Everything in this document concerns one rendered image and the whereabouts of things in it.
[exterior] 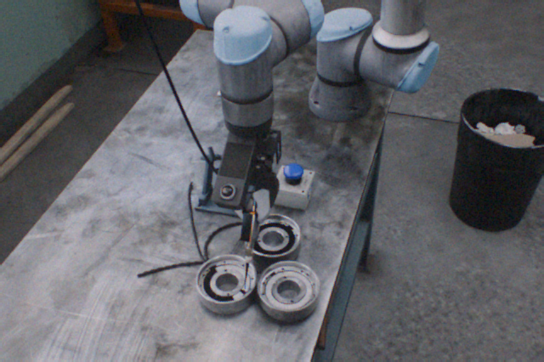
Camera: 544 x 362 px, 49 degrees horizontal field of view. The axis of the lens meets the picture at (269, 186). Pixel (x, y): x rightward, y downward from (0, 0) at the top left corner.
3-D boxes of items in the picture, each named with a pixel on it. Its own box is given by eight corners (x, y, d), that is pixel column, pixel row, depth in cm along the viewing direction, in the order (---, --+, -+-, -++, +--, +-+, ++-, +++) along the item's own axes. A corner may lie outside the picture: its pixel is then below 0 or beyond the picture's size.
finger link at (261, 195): (284, 205, 103) (278, 164, 97) (274, 229, 99) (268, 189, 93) (267, 203, 104) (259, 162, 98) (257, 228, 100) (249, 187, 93)
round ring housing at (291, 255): (276, 220, 117) (276, 205, 114) (313, 251, 111) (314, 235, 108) (234, 247, 112) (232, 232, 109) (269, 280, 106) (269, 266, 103)
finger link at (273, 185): (282, 203, 96) (276, 161, 90) (280, 210, 95) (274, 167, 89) (254, 200, 97) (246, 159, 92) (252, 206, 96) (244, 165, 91)
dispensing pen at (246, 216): (233, 289, 100) (244, 191, 97) (240, 281, 104) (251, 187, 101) (245, 291, 99) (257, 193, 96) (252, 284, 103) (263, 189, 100)
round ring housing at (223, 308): (270, 295, 104) (269, 280, 101) (220, 329, 99) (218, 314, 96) (235, 259, 110) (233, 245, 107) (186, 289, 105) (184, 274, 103)
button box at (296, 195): (305, 211, 118) (306, 193, 115) (271, 204, 120) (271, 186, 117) (316, 184, 124) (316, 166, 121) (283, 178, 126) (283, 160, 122)
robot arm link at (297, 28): (267, -27, 90) (221, 1, 84) (331, -9, 85) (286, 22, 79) (269, 20, 95) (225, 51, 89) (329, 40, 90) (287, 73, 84)
